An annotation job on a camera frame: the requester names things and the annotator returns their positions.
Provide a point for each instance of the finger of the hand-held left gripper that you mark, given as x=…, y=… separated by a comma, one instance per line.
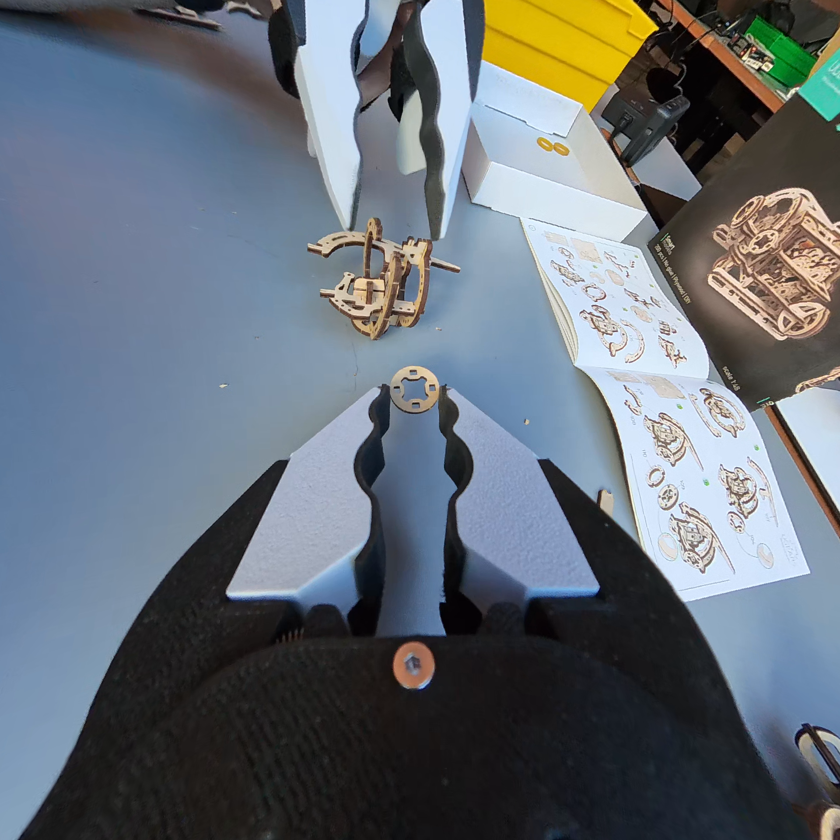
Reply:
x=453, y=85
x=325, y=111

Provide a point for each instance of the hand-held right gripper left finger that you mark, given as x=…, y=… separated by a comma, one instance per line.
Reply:
x=308, y=525

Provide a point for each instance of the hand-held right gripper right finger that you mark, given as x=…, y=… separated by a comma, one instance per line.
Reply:
x=518, y=525

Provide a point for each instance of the round wooden disc part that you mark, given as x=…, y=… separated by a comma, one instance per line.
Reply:
x=396, y=390

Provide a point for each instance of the small wooden model assembly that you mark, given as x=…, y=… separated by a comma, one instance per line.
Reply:
x=361, y=289

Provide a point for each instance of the black model kit box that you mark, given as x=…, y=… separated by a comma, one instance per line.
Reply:
x=722, y=197

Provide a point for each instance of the person's left hand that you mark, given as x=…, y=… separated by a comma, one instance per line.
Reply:
x=380, y=82

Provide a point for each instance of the small loose wooden part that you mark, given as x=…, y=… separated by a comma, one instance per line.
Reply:
x=604, y=502

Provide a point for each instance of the brown wooden piece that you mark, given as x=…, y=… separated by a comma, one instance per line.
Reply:
x=180, y=18

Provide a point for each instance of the yellow storage bin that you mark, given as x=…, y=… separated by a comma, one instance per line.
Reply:
x=558, y=59

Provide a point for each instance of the group of orange rubber bands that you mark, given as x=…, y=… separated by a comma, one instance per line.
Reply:
x=553, y=145

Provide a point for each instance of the white cardboard box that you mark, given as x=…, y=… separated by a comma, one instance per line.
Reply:
x=558, y=197

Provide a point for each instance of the black device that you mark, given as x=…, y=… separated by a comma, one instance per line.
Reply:
x=656, y=124

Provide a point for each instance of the open instruction booklet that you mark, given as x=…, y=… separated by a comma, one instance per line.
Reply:
x=722, y=577

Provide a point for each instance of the green plastic box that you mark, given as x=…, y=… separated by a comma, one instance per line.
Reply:
x=787, y=52

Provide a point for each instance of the teal cardboard box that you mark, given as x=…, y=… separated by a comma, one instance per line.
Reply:
x=823, y=88

